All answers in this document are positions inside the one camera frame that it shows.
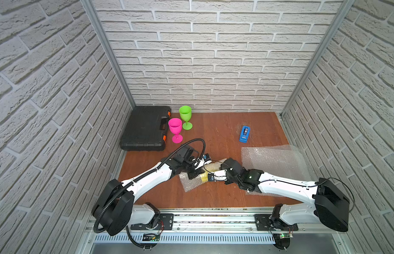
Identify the yellow plastic wine glass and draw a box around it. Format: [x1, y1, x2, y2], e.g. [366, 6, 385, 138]
[200, 162, 222, 184]

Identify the blue tape dispenser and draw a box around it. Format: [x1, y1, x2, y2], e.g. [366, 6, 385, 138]
[239, 126, 251, 144]

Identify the bubble wrap sheet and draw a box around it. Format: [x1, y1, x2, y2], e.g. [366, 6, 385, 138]
[241, 145, 314, 181]
[179, 158, 226, 192]

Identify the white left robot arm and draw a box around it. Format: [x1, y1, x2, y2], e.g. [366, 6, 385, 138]
[91, 154, 212, 236]

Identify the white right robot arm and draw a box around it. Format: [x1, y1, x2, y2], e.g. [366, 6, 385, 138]
[212, 158, 350, 232]

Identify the pink plastic wine glass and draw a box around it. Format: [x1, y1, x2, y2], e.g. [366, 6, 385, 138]
[168, 118, 183, 144]

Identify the green plastic wine glass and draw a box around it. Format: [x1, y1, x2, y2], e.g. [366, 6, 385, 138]
[179, 105, 193, 130]

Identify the black plastic tool case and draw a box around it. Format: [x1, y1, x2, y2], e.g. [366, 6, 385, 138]
[120, 106, 171, 151]

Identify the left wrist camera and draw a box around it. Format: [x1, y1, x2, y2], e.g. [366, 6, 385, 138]
[192, 153, 212, 169]

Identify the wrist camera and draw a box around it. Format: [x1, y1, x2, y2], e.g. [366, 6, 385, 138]
[208, 170, 227, 182]
[192, 153, 212, 169]

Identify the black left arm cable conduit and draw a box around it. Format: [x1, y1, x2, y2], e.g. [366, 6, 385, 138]
[93, 138, 206, 248]

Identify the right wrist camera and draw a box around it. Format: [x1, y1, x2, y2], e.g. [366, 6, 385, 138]
[208, 170, 227, 182]

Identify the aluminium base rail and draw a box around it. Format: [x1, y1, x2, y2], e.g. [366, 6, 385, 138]
[76, 207, 351, 254]

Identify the left aluminium corner post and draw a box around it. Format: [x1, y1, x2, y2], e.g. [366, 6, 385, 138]
[82, 0, 136, 109]

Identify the aluminium corner post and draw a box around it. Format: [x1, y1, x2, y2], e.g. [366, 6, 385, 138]
[280, 0, 355, 119]
[82, 0, 136, 109]

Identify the right aluminium corner post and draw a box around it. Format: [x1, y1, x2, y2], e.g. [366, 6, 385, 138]
[280, 0, 355, 119]

